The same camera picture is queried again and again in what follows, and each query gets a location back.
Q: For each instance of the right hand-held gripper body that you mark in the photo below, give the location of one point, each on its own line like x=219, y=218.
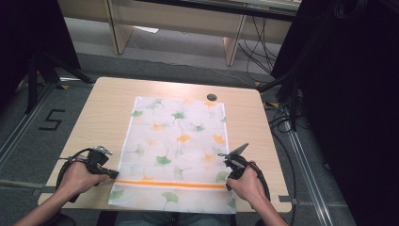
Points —
x=236, y=161

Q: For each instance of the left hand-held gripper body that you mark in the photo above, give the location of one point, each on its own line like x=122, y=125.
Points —
x=95, y=160

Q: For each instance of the white leaf print pillowcase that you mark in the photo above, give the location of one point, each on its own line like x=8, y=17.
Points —
x=172, y=147

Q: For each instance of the person's right hand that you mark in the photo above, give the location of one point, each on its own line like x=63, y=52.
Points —
x=249, y=185

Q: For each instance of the person's left hand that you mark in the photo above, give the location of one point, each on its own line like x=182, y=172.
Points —
x=78, y=180

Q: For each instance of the round grey table grommet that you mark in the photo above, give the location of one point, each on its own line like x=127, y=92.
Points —
x=212, y=97

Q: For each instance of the black tripod stand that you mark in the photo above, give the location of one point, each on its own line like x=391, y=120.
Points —
x=290, y=94
x=47, y=73

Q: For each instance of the black curtain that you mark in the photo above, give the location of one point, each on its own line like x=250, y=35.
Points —
x=351, y=94
x=28, y=37

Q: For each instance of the light wooden bench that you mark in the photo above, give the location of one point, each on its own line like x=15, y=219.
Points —
x=175, y=17

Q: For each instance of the metal floor rail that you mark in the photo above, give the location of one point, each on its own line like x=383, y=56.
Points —
x=22, y=125
x=309, y=175

